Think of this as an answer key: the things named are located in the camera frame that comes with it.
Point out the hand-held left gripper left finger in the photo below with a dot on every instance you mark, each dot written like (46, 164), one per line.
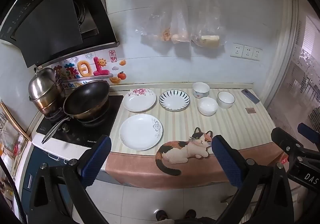
(97, 161)

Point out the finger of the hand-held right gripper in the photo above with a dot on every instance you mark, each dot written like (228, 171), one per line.
(308, 130)
(285, 139)

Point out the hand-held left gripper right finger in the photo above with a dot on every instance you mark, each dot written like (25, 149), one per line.
(225, 161)

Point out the grey flower white plate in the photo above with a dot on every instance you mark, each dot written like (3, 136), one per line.
(140, 132)

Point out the plain white bowl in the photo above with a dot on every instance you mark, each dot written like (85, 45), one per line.
(208, 106)

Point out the pink floral white plate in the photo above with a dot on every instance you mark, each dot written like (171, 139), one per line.
(138, 101)

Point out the patterned white bowl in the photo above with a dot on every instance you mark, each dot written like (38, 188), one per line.
(200, 89)

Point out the blue leaf striped plate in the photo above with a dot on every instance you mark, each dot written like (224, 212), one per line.
(174, 101)

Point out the striped cat print table cloth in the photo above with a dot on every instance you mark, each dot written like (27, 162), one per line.
(225, 126)

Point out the black glass cooktop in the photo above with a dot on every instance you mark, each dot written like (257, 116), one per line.
(111, 124)

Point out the frosted glass sliding door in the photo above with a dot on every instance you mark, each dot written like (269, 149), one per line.
(305, 76)

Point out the blue smartphone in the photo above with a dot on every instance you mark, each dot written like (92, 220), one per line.
(250, 96)

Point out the person's dark shoe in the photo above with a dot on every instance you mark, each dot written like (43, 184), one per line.
(190, 214)
(163, 215)

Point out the blue kitchen cabinet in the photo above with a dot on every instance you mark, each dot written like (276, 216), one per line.
(35, 156)

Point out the black wok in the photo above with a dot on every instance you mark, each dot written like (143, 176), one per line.
(86, 99)

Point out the stainless steel steamer pot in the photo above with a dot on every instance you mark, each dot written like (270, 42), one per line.
(42, 86)

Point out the plastic bag with pale block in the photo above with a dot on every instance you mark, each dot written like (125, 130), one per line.
(208, 29)

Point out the plastic bag with round buns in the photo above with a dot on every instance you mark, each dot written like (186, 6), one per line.
(180, 26)

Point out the black range hood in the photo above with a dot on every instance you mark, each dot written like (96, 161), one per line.
(50, 21)

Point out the plastic bag with orange contents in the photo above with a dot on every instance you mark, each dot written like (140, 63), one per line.
(160, 21)

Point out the wooden frame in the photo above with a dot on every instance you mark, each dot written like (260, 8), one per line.
(22, 136)

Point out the white door frame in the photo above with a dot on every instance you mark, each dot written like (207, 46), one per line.
(282, 51)

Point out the white wall socket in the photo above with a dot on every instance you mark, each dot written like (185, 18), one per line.
(236, 50)
(247, 52)
(257, 54)

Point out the colourful wall stickers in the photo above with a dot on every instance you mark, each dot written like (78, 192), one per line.
(85, 70)

